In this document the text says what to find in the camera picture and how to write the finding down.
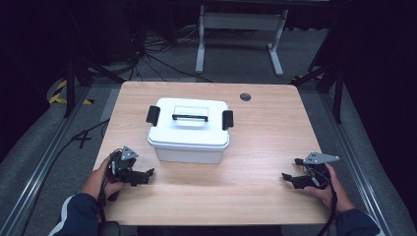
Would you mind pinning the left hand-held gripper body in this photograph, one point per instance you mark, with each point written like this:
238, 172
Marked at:
126, 173

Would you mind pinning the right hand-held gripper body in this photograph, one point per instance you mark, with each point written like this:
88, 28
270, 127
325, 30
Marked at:
314, 178

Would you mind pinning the white plastic storage box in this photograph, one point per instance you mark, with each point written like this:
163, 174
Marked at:
188, 154

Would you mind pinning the black box latch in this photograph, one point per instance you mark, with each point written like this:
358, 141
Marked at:
227, 119
153, 115

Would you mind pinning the white box lid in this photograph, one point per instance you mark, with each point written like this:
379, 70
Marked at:
190, 131

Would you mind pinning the person's right hand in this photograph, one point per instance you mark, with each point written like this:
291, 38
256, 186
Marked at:
337, 196

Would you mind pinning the person's left hand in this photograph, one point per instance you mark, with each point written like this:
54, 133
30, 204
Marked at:
95, 183

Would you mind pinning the black chair armrest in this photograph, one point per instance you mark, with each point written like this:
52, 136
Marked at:
109, 228

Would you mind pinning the black tripod stand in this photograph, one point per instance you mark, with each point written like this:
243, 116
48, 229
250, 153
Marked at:
70, 88
337, 91

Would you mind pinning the yellow black hazard tape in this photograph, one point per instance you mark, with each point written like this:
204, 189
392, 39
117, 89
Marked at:
56, 97

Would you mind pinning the aluminium floor rail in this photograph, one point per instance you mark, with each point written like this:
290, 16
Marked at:
42, 170
357, 164

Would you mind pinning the white metal desk frame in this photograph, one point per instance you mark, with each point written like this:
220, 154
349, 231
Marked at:
242, 21

